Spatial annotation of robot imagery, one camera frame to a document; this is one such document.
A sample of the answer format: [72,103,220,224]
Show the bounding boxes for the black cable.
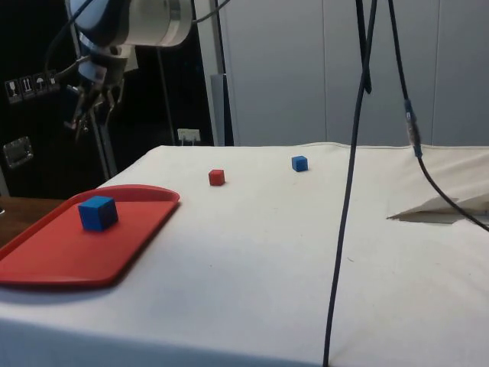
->
[322,0,380,367]
[354,0,374,95]
[386,0,489,232]

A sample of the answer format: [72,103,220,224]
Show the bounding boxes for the brown wooden side table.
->
[0,196,74,250]

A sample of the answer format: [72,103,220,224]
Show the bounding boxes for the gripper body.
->
[86,57,129,93]

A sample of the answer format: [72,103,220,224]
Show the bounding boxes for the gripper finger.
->
[99,84,125,124]
[63,84,96,143]

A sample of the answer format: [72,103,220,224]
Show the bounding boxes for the large blue cube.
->
[77,195,119,232]

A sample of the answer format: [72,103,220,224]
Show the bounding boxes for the pale grey locker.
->
[322,0,439,147]
[437,0,489,148]

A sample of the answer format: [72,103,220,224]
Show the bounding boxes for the red tray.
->
[0,184,181,290]

